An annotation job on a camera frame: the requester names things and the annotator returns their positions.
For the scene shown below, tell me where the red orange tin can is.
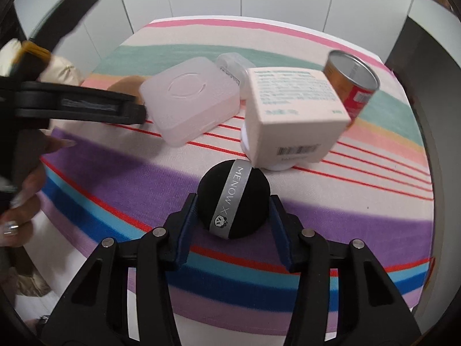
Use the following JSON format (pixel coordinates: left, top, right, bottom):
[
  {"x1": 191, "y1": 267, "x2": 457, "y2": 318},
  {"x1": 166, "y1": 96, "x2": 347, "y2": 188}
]
[{"x1": 324, "y1": 50, "x2": 381, "y2": 122}]

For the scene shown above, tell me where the round white cream jar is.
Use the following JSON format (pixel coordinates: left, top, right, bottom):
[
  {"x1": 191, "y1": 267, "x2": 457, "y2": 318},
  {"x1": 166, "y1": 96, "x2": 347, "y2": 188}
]
[{"x1": 241, "y1": 123, "x2": 297, "y2": 172}]

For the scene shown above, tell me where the white cardboard cosmetic box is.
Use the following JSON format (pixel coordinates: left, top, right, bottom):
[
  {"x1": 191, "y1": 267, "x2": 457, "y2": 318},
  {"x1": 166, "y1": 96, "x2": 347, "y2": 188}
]
[{"x1": 245, "y1": 67, "x2": 351, "y2": 165}]

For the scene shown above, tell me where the striped colourful cloth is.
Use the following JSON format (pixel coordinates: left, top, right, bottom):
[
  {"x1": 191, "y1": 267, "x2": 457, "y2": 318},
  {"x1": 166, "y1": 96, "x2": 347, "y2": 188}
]
[{"x1": 27, "y1": 17, "x2": 434, "y2": 345}]

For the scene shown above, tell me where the translucent plastic square case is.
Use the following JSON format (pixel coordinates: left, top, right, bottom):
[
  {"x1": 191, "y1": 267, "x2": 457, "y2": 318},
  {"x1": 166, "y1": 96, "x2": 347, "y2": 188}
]
[{"x1": 139, "y1": 57, "x2": 240, "y2": 147}]

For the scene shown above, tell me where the left hand with long nails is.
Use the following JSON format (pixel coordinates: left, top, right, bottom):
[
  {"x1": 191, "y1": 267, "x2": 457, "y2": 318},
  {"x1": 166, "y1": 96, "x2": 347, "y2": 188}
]
[{"x1": 1, "y1": 130, "x2": 76, "y2": 248}]

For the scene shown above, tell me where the cream padded armchair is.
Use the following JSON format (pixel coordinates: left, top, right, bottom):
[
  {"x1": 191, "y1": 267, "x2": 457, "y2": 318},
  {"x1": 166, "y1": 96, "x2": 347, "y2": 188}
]
[{"x1": 0, "y1": 38, "x2": 84, "y2": 86}]

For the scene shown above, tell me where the beige makeup sponge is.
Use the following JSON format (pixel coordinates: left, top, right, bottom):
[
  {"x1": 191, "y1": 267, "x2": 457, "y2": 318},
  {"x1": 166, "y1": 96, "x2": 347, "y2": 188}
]
[{"x1": 107, "y1": 75, "x2": 145, "y2": 97}]

